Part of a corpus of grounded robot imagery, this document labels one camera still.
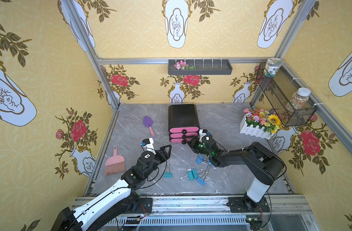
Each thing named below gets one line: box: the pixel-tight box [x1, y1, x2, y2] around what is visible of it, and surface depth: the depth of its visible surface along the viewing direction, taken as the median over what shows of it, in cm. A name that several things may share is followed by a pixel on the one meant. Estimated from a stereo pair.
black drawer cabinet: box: [168, 103, 200, 137], surface depth 91 cm
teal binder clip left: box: [163, 163, 173, 179], surface depth 87 cm
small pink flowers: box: [173, 60, 196, 70], surface depth 89 cm
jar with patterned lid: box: [263, 57, 284, 78], surface depth 87 cm
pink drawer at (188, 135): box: [169, 132, 199, 139], surface depth 92 cm
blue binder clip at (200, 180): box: [196, 176, 207, 187], surface depth 83 cm
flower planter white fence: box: [239, 108, 283, 140], surface depth 94 cm
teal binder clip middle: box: [179, 168, 199, 181], surface depth 85 cm
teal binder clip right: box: [187, 168, 199, 181], surface depth 85 cm
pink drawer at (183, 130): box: [169, 126, 199, 135], surface depth 88 cm
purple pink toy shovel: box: [143, 115, 156, 138], surface depth 112 cm
